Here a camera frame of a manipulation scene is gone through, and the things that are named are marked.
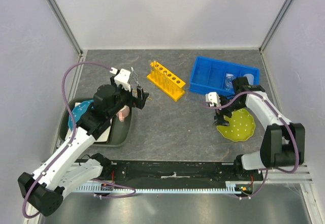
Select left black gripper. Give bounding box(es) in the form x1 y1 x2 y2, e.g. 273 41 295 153
107 76 149 119

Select glass stirring rod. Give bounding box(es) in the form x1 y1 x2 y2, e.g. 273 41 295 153
149 60 155 78

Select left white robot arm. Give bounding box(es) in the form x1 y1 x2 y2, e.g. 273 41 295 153
18 85 149 218

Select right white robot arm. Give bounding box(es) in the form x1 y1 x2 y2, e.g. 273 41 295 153
205 77 305 180

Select green dotted plate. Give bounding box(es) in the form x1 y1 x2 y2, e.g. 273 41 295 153
216 109 256 142

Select metal crucible tongs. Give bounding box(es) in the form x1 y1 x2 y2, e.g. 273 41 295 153
131 67 141 89

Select pink small cup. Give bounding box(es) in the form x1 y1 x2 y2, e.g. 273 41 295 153
116 106 130 122

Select yellow test tube rack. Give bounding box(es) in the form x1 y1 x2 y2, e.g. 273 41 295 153
147 60 186 102

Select clear glass beaker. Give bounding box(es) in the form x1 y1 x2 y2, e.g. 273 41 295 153
224 73 236 91

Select blue plastic bin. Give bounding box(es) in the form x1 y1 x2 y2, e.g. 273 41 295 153
189 56 260 96

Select dark green tray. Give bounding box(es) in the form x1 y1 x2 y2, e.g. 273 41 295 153
58 98 132 147

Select plastic wash bottle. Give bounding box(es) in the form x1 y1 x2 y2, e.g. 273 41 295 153
243 73 255 85

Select blue dotted plate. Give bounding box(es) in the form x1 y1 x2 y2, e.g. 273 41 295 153
68 100 93 131

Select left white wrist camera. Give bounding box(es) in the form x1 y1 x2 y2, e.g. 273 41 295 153
114 69 131 92

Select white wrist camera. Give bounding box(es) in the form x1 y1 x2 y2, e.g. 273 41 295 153
114 69 131 92
205 92 221 107

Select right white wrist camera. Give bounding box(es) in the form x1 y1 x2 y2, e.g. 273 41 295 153
205 92 221 107

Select slotted cable duct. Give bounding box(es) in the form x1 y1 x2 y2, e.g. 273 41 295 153
73 182 241 194

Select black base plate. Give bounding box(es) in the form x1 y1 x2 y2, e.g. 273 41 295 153
99 160 263 189

